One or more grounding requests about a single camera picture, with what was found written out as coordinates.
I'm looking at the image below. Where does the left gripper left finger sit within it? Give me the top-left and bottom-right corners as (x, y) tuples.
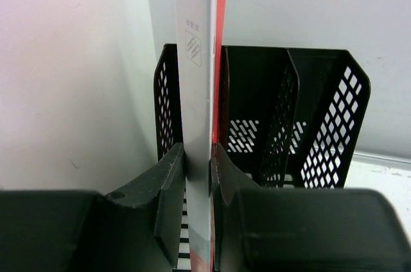
(1, 143), (185, 271)

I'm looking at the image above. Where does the metal front rail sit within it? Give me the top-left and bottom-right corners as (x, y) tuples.
(353, 151), (411, 171)

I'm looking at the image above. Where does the black mesh file rack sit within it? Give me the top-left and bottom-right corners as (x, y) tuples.
(153, 43), (372, 269)

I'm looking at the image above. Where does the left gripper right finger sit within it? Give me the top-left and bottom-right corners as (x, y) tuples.
(211, 144), (410, 271)

